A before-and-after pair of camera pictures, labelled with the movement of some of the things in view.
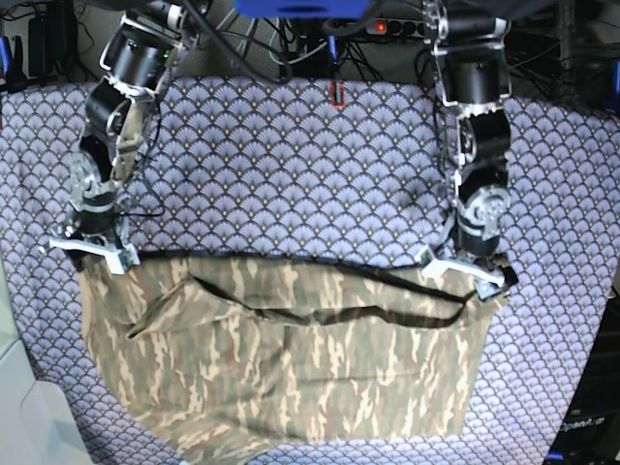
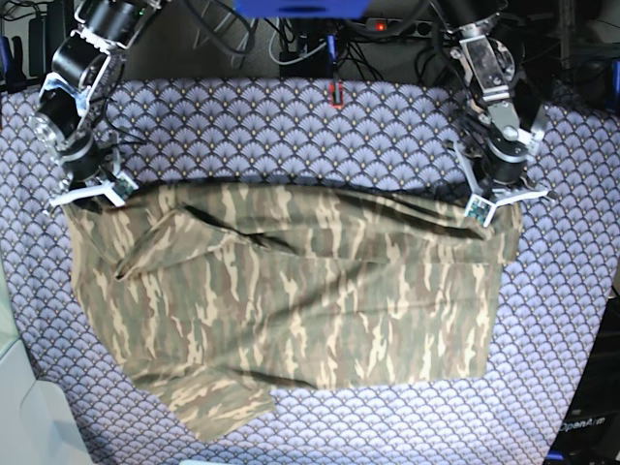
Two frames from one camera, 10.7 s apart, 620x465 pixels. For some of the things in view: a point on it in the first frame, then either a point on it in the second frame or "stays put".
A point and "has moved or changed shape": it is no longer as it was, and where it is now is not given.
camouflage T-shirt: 253,360 has moved or changed shape
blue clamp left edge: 11,64 stays put
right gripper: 470,257 → 498,176
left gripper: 93,233 → 93,175
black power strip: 394,26 stays put
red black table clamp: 333,95 stays put
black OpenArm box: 590,434 stays put
